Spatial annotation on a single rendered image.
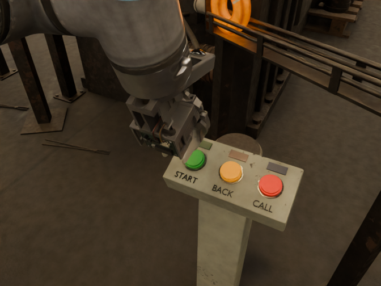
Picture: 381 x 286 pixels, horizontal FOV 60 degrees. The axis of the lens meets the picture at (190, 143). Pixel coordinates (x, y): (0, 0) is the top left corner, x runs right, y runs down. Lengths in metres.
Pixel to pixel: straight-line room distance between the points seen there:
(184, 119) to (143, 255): 0.84
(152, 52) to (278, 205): 0.37
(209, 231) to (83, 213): 0.74
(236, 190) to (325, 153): 1.09
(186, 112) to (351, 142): 1.39
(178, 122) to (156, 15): 0.17
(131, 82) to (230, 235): 0.43
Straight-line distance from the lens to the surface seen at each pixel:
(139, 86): 0.37
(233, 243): 0.72
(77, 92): 2.05
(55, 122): 1.85
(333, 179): 1.55
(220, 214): 0.66
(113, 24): 0.32
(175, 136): 0.43
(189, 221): 1.29
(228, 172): 0.61
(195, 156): 0.63
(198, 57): 0.50
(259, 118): 1.63
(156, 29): 0.32
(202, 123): 0.49
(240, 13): 1.02
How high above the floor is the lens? 1.04
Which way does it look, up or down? 41 degrees down
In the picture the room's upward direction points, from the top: straight up
